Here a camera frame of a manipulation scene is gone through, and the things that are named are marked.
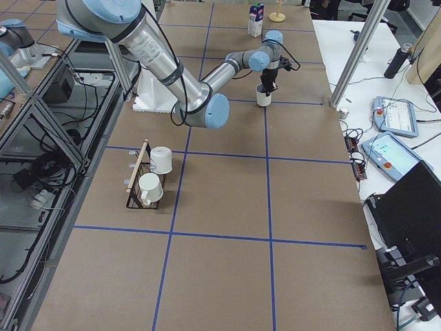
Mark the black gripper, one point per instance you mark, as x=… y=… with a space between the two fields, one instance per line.
x=269 y=75

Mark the white cup with handle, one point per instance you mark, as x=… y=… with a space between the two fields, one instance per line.
x=263 y=99

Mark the blue white milk carton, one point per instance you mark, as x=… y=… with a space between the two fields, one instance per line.
x=255 y=23

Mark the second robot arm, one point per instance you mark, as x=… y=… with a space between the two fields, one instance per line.
x=19 y=45

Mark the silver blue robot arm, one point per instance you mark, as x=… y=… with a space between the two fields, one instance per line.
x=132 y=25

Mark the round wooden stand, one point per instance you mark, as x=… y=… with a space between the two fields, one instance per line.
x=278 y=16

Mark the black power strip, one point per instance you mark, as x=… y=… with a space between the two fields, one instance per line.
x=357 y=159

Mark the far teach pendant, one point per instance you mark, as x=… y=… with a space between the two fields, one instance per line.
x=395 y=115

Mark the teach pendant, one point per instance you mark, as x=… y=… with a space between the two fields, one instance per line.
x=395 y=115
x=390 y=155

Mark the white mug upside down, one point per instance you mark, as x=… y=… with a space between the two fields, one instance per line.
x=161 y=160

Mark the black water bottle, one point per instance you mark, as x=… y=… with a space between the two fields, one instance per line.
x=401 y=55

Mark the near teach pendant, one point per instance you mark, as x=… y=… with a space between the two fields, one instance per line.
x=390 y=155

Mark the white mug with lettering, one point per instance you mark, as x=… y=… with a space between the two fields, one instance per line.
x=151 y=188

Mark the black monitor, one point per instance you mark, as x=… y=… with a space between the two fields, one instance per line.
x=408 y=218

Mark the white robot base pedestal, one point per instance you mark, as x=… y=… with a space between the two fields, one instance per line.
x=152 y=96

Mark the aluminium frame post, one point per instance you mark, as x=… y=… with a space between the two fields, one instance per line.
x=374 y=17

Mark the black wire mug rack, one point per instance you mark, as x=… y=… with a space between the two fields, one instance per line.
x=141 y=167

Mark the black box under frame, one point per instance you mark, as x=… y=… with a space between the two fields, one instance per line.
x=60 y=89

